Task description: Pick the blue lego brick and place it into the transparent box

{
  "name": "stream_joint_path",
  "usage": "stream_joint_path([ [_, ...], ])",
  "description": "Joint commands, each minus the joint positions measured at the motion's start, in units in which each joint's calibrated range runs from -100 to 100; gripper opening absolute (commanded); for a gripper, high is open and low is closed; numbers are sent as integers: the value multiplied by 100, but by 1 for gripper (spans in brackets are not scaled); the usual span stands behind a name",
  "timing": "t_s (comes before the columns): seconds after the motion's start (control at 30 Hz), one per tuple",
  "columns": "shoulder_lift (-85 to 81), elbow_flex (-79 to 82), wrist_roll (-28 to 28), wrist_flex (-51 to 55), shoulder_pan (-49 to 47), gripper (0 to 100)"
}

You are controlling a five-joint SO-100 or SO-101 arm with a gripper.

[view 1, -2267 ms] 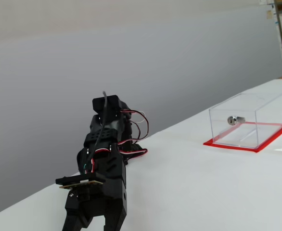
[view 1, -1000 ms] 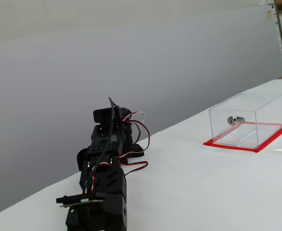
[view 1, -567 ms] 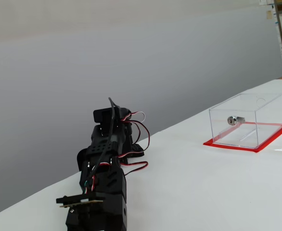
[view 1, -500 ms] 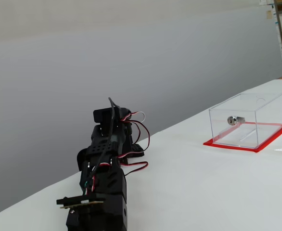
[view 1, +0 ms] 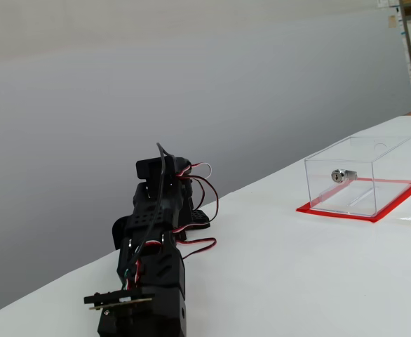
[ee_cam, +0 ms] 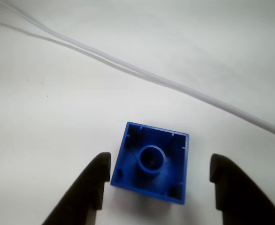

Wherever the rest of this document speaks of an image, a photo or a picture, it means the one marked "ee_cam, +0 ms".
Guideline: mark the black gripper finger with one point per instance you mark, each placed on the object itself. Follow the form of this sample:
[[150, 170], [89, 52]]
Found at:
[[86, 192], [243, 199]]

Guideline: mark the blue lego brick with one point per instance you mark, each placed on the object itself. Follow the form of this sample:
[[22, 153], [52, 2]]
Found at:
[[151, 161]]

